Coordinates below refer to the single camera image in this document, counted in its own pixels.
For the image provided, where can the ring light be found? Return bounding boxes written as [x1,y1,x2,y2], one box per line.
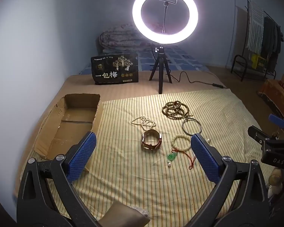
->
[132,0,199,42]

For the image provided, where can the tan bed sheet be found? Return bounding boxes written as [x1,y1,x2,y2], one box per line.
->
[13,70,231,199]

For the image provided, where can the brown wooden bead necklace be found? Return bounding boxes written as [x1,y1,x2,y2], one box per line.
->
[162,101,194,119]

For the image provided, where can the folded quilt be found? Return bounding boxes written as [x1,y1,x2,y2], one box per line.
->
[98,24,152,52]

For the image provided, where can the brown strap wristwatch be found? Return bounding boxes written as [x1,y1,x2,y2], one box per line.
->
[141,130,163,151]

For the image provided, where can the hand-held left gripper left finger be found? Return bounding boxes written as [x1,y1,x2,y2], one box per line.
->
[16,131,97,227]

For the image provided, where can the black clothes rack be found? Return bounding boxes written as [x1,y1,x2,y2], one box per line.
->
[231,0,282,82]

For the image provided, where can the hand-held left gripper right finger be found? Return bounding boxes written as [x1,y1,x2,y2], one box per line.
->
[191,133,271,227]

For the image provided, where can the yellow striped cloth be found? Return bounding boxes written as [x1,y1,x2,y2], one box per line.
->
[21,89,275,227]

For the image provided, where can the blue patterned bedsheet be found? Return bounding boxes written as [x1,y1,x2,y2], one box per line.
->
[79,47,209,75]

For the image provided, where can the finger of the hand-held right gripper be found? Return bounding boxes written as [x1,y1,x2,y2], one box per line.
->
[248,125,275,148]
[268,114,284,128]

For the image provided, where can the orange cardboard box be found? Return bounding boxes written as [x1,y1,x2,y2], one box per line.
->
[258,74,284,121]

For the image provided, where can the green jade pendant red cord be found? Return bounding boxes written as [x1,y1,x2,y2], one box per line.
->
[167,148,197,170]

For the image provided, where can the black tripod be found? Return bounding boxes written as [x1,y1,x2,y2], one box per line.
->
[149,47,173,94]

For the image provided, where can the phone clamp on pole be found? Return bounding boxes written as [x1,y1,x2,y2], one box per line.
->
[158,0,178,34]

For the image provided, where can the metal bangle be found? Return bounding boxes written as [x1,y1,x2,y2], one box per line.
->
[182,118,203,136]

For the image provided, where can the yellow box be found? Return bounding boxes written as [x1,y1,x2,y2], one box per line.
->
[251,54,268,70]

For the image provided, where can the black printed packaging box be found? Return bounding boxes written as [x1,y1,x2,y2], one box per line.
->
[90,53,139,85]

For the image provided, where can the white striped hanging cloth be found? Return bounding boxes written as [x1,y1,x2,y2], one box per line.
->
[246,0,265,54]

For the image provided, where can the white bead bracelet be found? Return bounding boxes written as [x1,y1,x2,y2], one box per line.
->
[171,134,192,151]

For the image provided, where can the dark hanging garments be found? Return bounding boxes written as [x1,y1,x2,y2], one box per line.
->
[261,16,282,58]

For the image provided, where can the pearl necklace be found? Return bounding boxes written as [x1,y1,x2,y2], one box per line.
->
[131,116,157,131]

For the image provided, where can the black power cable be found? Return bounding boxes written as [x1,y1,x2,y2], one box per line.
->
[167,70,228,89]

